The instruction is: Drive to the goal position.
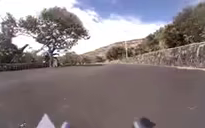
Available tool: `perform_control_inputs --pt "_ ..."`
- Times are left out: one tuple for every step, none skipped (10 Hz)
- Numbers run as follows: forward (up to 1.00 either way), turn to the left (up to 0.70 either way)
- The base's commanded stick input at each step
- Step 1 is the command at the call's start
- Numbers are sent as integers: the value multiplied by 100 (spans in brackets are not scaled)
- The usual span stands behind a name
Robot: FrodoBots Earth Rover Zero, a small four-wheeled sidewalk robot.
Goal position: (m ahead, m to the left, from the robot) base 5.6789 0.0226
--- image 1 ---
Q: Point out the dark bush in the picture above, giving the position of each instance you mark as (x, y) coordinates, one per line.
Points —
(115, 53)

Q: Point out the dry hill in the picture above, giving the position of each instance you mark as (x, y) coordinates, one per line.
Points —
(103, 50)

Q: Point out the grey stone wall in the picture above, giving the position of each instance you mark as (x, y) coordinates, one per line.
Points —
(183, 55)

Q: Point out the large spreading tree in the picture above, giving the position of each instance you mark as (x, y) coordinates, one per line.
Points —
(56, 28)

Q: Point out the robot's own part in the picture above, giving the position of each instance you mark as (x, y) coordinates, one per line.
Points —
(66, 125)
(142, 123)

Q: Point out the wood on slope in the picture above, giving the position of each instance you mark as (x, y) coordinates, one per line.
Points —
(186, 26)

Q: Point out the thin pole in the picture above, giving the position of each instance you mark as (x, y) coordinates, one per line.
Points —
(126, 50)

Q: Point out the low dark wall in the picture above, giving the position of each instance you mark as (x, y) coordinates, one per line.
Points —
(13, 66)

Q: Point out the grey asphalt road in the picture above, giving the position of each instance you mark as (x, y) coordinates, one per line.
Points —
(100, 93)

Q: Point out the pale kerb strip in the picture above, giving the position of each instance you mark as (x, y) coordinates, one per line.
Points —
(196, 68)

